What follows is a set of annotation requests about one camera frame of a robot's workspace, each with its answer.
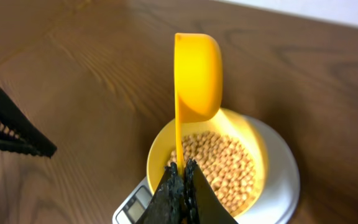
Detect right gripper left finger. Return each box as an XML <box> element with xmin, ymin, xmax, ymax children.
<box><xmin>136</xmin><ymin>162</ymin><xmax>184</xmax><ymax>224</ymax></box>

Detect soybeans in bowl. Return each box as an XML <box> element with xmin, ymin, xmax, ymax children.
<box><xmin>181</xmin><ymin>131</ymin><xmax>256</xmax><ymax>213</ymax></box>

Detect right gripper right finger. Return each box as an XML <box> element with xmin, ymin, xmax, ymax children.
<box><xmin>184</xmin><ymin>159</ymin><xmax>237</xmax><ymax>224</ymax></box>

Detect yellow plastic measuring scoop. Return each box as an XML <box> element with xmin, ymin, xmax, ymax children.
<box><xmin>173</xmin><ymin>33</ymin><xmax>223</xmax><ymax>177</ymax></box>

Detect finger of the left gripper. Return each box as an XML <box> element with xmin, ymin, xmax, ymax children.
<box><xmin>0</xmin><ymin>88</ymin><xmax>57</xmax><ymax>157</ymax></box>

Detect pale yellow bowl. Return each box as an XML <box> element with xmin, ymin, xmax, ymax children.
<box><xmin>146</xmin><ymin>107</ymin><xmax>269</xmax><ymax>218</ymax></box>

